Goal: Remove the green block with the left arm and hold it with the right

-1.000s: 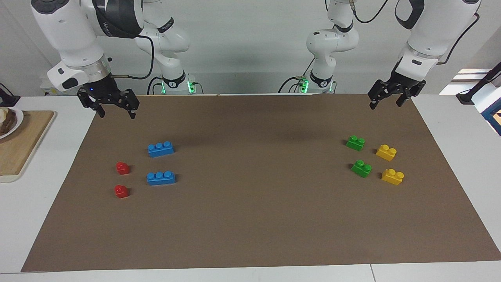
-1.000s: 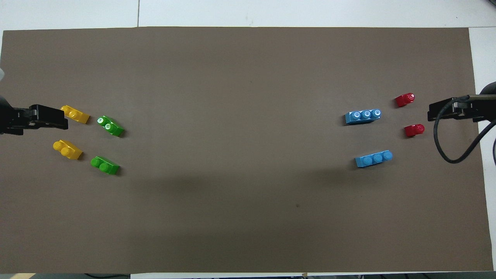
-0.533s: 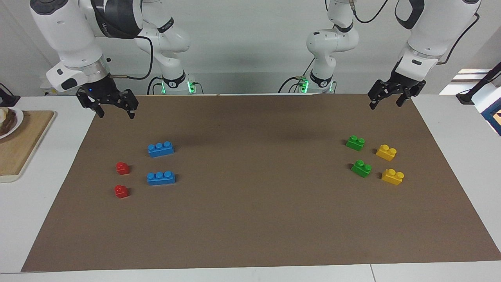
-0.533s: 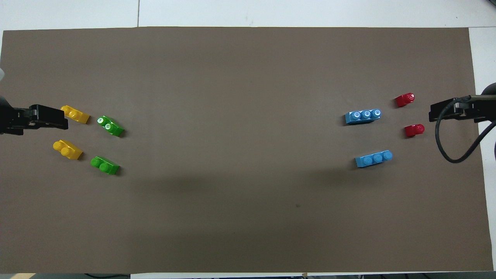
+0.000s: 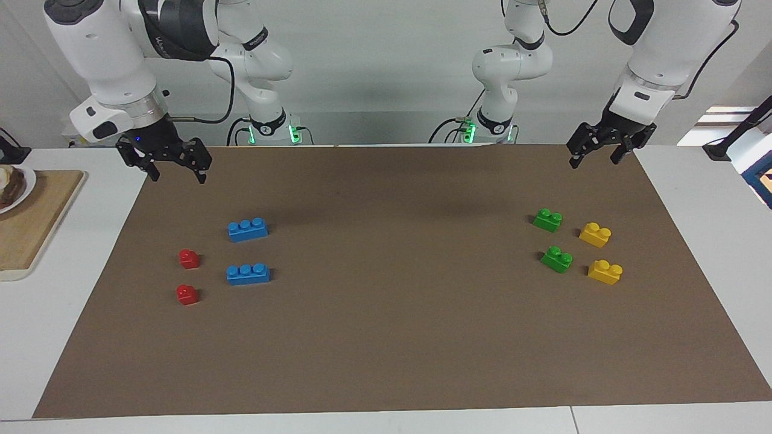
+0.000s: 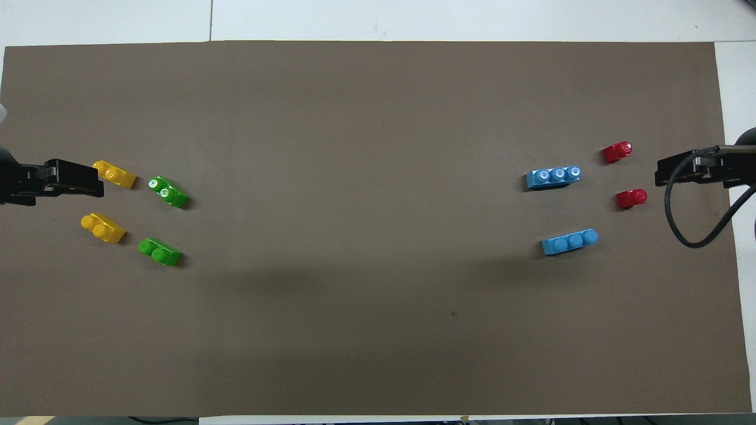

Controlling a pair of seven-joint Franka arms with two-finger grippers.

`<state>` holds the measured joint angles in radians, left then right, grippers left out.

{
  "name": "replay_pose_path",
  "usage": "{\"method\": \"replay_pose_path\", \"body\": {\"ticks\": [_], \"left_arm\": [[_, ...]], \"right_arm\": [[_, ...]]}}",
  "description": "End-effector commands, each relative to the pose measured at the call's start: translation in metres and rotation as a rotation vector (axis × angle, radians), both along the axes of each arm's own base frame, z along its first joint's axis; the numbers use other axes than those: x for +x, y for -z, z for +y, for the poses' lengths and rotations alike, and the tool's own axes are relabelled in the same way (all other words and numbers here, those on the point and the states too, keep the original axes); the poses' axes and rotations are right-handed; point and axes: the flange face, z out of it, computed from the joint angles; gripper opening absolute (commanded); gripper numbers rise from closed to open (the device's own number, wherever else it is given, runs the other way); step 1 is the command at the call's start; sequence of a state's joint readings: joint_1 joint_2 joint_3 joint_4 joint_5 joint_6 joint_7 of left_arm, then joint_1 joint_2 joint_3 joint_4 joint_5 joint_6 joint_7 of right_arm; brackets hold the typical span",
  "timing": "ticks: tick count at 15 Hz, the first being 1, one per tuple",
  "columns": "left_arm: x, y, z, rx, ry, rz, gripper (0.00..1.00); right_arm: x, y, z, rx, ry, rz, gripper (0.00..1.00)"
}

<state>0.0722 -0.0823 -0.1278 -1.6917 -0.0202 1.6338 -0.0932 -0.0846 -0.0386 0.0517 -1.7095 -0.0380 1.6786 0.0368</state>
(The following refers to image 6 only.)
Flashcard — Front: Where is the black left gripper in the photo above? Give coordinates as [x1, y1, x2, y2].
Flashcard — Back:
[0, 145, 105, 207]

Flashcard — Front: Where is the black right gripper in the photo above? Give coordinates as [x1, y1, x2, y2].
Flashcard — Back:
[654, 145, 756, 189]

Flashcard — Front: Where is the green two-stud toy block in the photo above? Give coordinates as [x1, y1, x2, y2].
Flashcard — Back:
[148, 176, 190, 209]
[138, 237, 183, 267]

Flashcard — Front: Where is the blue three-stud toy block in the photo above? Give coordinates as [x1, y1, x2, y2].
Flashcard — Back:
[525, 165, 583, 191]
[541, 228, 599, 256]

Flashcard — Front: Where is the red one-stud toy block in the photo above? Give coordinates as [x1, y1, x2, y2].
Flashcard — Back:
[616, 189, 648, 210]
[602, 142, 633, 164]

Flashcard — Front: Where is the yellow two-stud toy block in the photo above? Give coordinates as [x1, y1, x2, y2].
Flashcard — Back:
[80, 212, 127, 244]
[92, 160, 138, 189]

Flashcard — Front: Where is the brown table mat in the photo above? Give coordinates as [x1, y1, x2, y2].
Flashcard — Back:
[0, 40, 752, 417]

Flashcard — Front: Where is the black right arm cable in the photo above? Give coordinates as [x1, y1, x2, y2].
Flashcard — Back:
[664, 146, 756, 249]

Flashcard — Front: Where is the black floor cable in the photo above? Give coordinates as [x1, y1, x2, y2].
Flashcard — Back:
[127, 416, 199, 425]

